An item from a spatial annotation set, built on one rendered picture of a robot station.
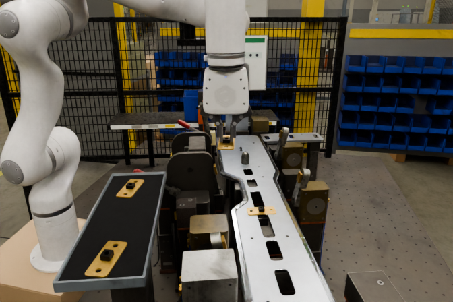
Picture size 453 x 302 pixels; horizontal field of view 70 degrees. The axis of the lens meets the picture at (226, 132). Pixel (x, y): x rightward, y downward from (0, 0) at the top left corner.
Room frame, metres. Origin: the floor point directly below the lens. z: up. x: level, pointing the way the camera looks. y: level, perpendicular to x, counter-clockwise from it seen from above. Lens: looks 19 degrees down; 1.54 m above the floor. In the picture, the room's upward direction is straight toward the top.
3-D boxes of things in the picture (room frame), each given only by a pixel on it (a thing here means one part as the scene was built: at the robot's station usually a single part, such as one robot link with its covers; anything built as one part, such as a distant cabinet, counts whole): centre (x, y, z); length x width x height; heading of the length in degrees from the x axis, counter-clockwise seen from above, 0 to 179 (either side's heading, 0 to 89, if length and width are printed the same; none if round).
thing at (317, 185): (0.91, -0.29, 0.87); 0.12 x 0.07 x 0.35; 95
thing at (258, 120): (1.58, -0.17, 0.88); 0.08 x 0.08 x 0.36; 5
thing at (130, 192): (0.68, 0.23, 1.17); 0.08 x 0.04 x 0.01; 172
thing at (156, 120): (1.71, 0.17, 1.01); 0.90 x 0.22 x 0.03; 95
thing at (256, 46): (1.85, -0.12, 1.30); 0.23 x 0.02 x 0.31; 95
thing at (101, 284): (0.57, 0.21, 1.16); 0.37 x 0.14 x 0.02; 5
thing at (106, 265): (0.44, 0.20, 1.17); 0.08 x 0.04 x 0.01; 173
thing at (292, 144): (1.26, -0.29, 0.87); 0.12 x 0.07 x 0.35; 95
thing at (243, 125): (1.56, -0.05, 1.17); 0.12 x 0.01 x 0.34; 95
